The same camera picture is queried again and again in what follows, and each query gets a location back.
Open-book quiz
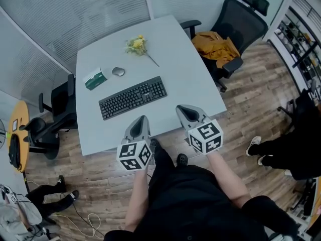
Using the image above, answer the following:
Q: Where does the round wooden table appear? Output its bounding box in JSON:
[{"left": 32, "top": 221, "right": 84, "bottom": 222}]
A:
[{"left": 7, "top": 100, "right": 30, "bottom": 173}]

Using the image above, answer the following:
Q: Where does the person's right forearm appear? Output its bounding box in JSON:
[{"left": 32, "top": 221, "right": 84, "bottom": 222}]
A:
[{"left": 207, "top": 151, "right": 251, "bottom": 208}]

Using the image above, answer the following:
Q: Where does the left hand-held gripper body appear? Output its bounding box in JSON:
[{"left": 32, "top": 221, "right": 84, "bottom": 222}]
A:
[{"left": 116, "top": 114, "right": 153, "bottom": 172}]

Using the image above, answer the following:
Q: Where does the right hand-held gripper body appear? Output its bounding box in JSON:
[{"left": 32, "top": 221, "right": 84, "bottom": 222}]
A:
[{"left": 175, "top": 104, "right": 224, "bottom": 156}]

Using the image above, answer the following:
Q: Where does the black armrest office chair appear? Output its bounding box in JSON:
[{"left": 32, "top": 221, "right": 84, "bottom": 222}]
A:
[{"left": 19, "top": 73, "right": 78, "bottom": 160}]

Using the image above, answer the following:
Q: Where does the person's black shoe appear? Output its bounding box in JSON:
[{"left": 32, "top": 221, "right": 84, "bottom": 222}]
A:
[
  {"left": 149, "top": 138, "right": 163, "bottom": 158},
  {"left": 177, "top": 153, "right": 189, "bottom": 166}
]

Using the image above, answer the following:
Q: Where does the person's left black shoe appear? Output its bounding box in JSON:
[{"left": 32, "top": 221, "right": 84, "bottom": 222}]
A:
[{"left": 149, "top": 138, "right": 163, "bottom": 158}]

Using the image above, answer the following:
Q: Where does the black bag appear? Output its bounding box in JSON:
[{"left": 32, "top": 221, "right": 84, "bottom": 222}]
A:
[{"left": 9, "top": 134, "right": 22, "bottom": 169}]

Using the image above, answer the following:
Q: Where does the standing fan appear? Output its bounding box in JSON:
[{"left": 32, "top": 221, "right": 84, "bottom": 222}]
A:
[{"left": 0, "top": 118, "right": 7, "bottom": 151}]

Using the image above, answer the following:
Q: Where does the grey desk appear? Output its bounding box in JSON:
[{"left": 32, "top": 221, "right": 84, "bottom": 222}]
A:
[{"left": 75, "top": 15, "right": 228, "bottom": 157}]

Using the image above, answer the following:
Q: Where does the person's left forearm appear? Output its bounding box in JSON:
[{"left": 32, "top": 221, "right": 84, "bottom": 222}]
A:
[{"left": 124, "top": 168, "right": 151, "bottom": 232}]

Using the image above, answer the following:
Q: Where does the person's right black shoe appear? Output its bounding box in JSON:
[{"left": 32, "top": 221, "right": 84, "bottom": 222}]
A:
[{"left": 177, "top": 153, "right": 189, "bottom": 166}]

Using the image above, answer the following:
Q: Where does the white floor cable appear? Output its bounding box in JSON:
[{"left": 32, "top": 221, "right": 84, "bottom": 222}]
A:
[{"left": 51, "top": 212, "right": 105, "bottom": 238}]

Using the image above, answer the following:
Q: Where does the green and white tissue box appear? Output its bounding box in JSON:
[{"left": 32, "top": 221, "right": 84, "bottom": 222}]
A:
[{"left": 82, "top": 68, "right": 113, "bottom": 91}]

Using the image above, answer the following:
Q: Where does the black keyboard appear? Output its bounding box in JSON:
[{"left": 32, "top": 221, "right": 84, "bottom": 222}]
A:
[{"left": 98, "top": 75, "right": 168, "bottom": 121}]

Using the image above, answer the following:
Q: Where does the black metal shelf rack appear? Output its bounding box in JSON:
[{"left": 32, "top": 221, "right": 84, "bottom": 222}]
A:
[{"left": 267, "top": 6, "right": 321, "bottom": 102}]

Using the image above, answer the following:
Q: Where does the person's black clothed body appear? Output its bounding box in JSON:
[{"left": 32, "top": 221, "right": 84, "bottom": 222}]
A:
[{"left": 104, "top": 144, "right": 300, "bottom": 241}]

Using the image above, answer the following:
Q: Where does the yellow flower bouquet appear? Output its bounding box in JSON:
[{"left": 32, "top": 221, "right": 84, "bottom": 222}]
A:
[{"left": 124, "top": 35, "right": 161, "bottom": 67}]

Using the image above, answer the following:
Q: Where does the black mesh headrest office chair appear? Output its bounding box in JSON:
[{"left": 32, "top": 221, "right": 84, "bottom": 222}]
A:
[{"left": 180, "top": 0, "right": 270, "bottom": 93}]

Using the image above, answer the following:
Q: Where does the mustard brown jacket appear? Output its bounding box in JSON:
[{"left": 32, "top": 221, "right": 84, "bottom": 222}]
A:
[{"left": 192, "top": 31, "right": 242, "bottom": 69}]

